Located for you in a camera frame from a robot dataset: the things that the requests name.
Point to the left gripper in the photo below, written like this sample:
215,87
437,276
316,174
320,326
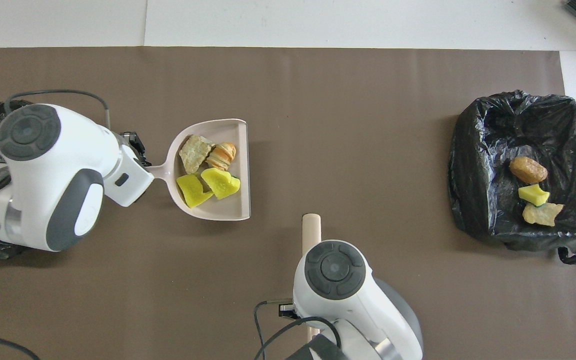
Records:
128,182

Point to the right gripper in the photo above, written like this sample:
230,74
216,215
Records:
288,310

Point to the tan lump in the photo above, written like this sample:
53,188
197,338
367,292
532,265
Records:
194,154

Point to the notched yellow sponge piece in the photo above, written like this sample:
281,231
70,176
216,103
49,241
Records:
192,191

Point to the beige hand brush black bristles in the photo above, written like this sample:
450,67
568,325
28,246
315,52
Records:
311,230

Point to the orange striped croissant toy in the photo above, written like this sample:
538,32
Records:
223,156

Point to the yellow sponge with green backing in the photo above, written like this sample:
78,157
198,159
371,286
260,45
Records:
220,184

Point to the beige plastic dustpan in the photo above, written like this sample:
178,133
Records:
230,207

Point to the small yellow sponge piece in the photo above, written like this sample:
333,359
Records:
533,195

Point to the pale translucent lump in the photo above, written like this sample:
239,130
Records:
542,214

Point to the brown potato-shaped lump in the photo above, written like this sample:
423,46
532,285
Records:
528,170

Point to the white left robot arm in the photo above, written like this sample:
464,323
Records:
43,175

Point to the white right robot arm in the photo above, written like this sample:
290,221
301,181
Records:
348,300

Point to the bin lined with black bag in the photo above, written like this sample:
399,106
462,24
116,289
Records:
488,150

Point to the brown paper table mat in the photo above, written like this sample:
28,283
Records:
368,125

